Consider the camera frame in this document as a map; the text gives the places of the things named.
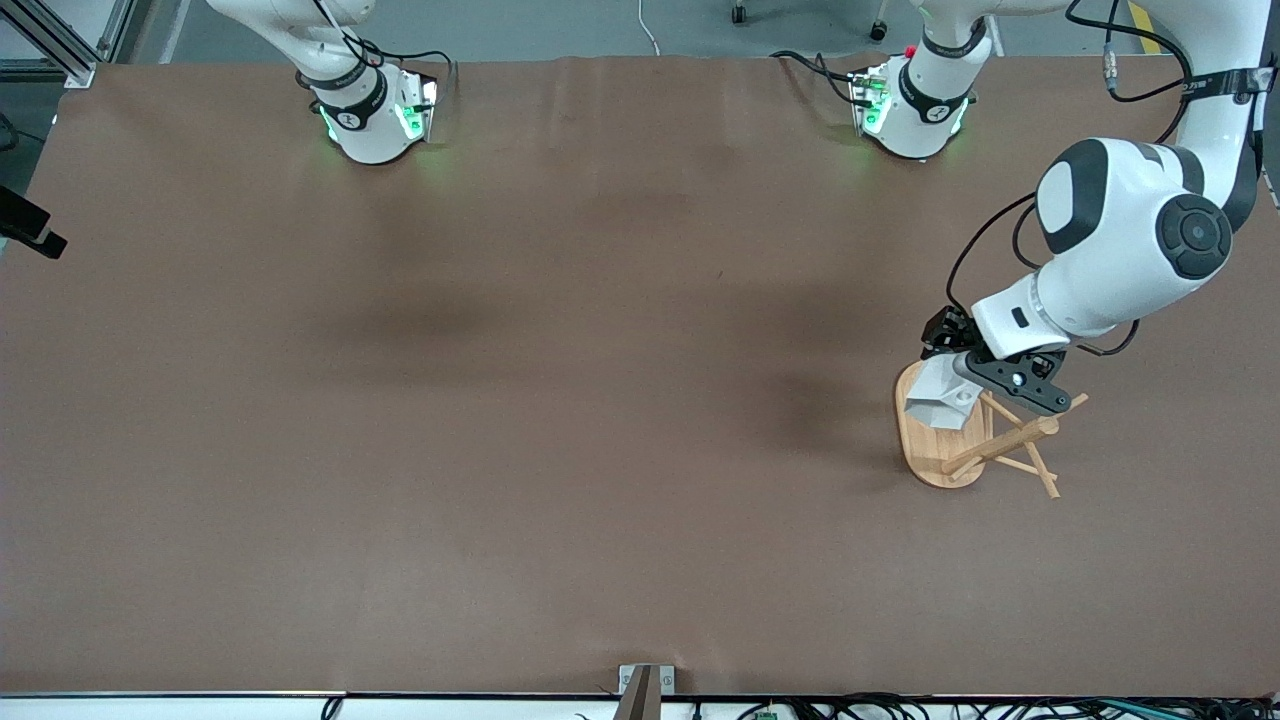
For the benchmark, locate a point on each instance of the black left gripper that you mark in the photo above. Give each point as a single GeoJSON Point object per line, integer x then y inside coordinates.
{"type": "Point", "coordinates": [947, 331]}

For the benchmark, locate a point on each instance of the white faceted cup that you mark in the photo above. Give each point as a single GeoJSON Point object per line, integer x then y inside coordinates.
{"type": "Point", "coordinates": [940, 395]}

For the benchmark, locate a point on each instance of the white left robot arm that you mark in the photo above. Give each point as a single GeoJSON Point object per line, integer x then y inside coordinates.
{"type": "Point", "coordinates": [1110, 230]}

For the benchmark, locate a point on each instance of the wooden cup rack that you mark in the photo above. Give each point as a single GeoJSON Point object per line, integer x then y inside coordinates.
{"type": "Point", "coordinates": [930, 455]}

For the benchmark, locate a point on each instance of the brown table cover sheet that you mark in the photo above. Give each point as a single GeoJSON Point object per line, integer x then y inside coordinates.
{"type": "Point", "coordinates": [640, 520]}

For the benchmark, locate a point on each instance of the white table edge strip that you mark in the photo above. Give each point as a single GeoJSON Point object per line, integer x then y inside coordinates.
{"type": "Point", "coordinates": [200, 710]}

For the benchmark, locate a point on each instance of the aluminium frame profile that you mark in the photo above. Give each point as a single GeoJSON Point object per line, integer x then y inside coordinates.
{"type": "Point", "coordinates": [60, 50]}

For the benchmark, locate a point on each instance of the metal bracket with brown post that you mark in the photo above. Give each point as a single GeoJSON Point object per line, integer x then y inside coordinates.
{"type": "Point", "coordinates": [645, 695]}

